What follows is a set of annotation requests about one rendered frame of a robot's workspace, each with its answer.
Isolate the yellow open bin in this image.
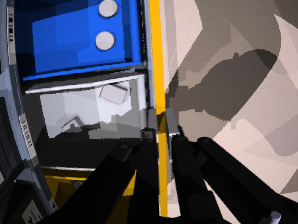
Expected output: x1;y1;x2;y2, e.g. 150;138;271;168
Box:
42;168;136;224

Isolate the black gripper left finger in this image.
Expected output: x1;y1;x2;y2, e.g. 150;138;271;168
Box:
35;109;160;224

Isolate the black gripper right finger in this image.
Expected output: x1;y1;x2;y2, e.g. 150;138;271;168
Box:
165;108;298;224

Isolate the yellow bar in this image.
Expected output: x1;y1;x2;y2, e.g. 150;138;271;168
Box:
149;0;167;217

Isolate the olive green tool case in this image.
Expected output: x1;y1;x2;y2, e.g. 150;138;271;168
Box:
0;182;48;224

